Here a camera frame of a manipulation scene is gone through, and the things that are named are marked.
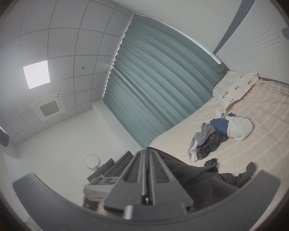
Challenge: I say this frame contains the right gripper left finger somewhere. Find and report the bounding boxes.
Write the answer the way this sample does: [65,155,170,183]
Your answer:
[103,150,148,212]

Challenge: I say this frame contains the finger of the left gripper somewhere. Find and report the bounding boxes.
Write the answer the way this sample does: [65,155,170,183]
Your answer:
[113,151,133,170]
[86,158,116,181]

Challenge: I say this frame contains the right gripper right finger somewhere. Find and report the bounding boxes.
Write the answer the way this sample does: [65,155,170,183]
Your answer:
[147,148,193,212]

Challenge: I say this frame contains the dark grey garment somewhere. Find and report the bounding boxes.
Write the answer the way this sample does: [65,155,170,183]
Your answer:
[146,147,257,211]

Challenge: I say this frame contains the pile of clothes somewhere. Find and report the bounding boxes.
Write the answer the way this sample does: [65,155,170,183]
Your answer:
[188,113,253,163]

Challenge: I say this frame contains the bed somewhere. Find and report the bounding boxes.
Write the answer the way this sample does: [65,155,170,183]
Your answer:
[148,29,289,192]

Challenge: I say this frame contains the blue-green curtain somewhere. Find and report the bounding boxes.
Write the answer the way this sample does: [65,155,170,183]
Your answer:
[102,66,172,149]
[110,14,223,130]

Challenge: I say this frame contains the ceiling air conditioner vent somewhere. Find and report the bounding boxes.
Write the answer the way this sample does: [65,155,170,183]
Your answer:
[30,92,67,122]

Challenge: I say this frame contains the square ceiling light panel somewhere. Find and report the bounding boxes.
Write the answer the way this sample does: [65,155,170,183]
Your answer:
[23,60,51,89]

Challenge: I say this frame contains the white printed pillow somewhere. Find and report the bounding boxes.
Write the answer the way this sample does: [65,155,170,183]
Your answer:
[212,70,259,109]

